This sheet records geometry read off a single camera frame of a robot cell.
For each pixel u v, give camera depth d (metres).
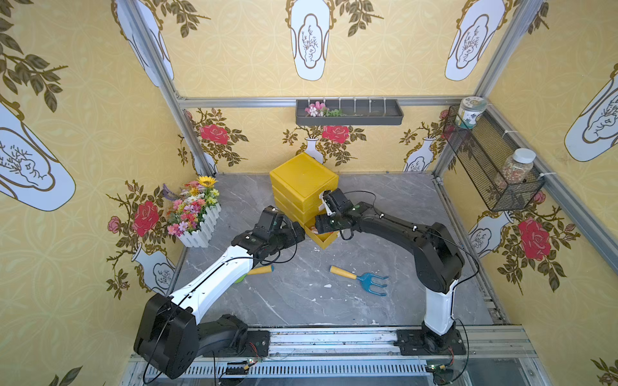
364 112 0.92
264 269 0.88
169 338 0.40
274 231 0.64
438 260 0.49
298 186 0.88
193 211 0.87
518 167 0.65
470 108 0.85
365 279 0.87
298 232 0.75
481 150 0.91
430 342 0.65
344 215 0.70
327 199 0.75
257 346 0.73
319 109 0.88
